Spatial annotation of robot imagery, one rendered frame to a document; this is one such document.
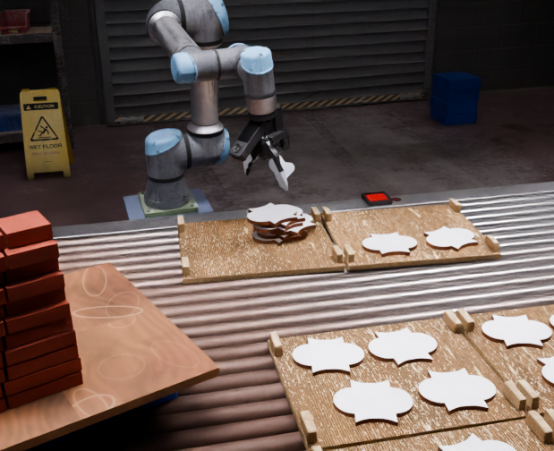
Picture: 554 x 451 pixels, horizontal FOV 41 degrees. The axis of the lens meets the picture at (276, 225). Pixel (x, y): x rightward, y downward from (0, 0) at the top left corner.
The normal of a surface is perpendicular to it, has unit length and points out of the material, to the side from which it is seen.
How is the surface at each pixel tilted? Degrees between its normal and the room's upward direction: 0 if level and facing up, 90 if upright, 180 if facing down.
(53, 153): 78
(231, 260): 0
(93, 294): 0
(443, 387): 0
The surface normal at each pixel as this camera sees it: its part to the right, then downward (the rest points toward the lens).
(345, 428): -0.01, -0.91
